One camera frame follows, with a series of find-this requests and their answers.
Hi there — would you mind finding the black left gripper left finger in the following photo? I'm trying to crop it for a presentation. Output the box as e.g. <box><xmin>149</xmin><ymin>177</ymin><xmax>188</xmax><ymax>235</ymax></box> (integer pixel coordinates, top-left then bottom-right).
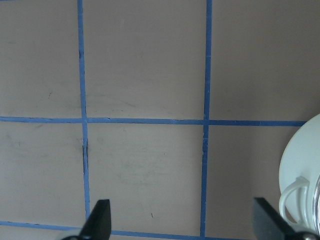
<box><xmin>77</xmin><ymin>199</ymin><xmax>112</xmax><ymax>240</ymax></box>

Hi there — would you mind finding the pale green electric pot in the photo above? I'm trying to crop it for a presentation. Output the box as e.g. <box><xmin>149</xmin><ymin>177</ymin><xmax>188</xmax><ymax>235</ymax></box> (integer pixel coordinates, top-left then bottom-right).
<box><xmin>278</xmin><ymin>115</ymin><xmax>320</xmax><ymax>234</ymax></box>

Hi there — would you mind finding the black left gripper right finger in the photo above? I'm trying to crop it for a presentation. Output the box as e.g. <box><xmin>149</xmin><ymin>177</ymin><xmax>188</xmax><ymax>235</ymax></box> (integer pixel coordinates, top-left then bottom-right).
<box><xmin>252</xmin><ymin>197</ymin><xmax>320</xmax><ymax>240</ymax></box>

